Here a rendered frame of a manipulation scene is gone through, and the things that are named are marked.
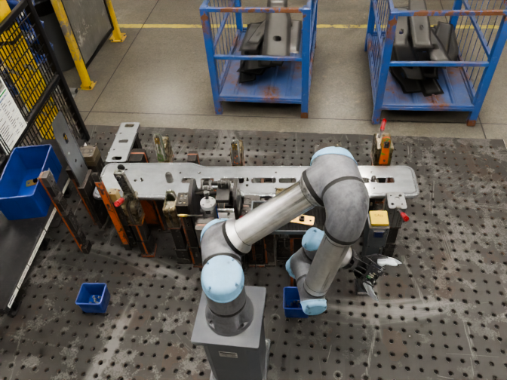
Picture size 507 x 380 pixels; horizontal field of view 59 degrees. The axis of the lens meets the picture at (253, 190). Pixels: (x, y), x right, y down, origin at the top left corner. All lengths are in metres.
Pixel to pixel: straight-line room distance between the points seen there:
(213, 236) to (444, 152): 1.60
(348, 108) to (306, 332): 2.50
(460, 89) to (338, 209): 3.08
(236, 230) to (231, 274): 0.14
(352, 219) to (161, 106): 3.24
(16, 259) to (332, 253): 1.20
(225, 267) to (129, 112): 3.09
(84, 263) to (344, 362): 1.21
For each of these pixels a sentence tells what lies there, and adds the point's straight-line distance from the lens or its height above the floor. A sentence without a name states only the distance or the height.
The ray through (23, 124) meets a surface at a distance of 2.29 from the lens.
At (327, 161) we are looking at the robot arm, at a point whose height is 1.56.
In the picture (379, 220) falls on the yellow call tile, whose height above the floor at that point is 1.16.
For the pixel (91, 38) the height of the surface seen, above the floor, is 0.30.
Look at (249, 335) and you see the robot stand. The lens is 1.42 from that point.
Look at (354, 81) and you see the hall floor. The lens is 4.34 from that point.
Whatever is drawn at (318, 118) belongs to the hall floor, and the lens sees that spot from 3.87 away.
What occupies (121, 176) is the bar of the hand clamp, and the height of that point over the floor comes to 1.20.
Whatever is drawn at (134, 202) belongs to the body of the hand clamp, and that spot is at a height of 1.05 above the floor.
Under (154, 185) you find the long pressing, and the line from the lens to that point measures 1.99.
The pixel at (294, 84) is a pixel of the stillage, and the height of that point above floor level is 0.16.
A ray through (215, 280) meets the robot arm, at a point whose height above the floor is 1.32.
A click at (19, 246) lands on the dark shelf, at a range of 1.96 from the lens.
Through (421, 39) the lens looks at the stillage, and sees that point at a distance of 3.82.
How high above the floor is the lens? 2.38
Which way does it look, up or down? 47 degrees down
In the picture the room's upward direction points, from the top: 5 degrees counter-clockwise
